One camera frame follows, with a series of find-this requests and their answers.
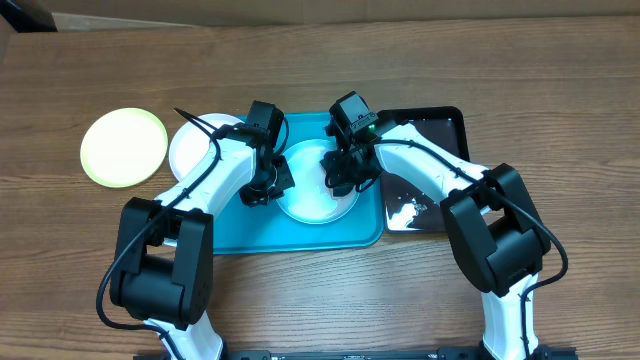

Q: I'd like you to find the light blue plate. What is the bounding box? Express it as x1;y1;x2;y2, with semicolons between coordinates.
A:
276;139;359;225

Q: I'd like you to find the white plate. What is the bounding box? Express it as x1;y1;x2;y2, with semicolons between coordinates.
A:
169;113;242;181

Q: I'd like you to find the yellow-green plate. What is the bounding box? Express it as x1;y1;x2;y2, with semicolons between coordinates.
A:
80;108;168;188

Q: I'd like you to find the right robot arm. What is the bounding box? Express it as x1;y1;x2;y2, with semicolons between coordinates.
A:
322;120;554;359

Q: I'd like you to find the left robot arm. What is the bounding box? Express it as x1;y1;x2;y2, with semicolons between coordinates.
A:
96;120;294;359

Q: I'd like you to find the teal plastic tray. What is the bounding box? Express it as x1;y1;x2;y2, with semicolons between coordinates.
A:
213;112;384;255

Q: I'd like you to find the black rectangular tray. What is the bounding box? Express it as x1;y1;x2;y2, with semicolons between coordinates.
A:
379;106;470;233

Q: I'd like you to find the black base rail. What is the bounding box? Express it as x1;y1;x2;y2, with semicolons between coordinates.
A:
132;345;579;360

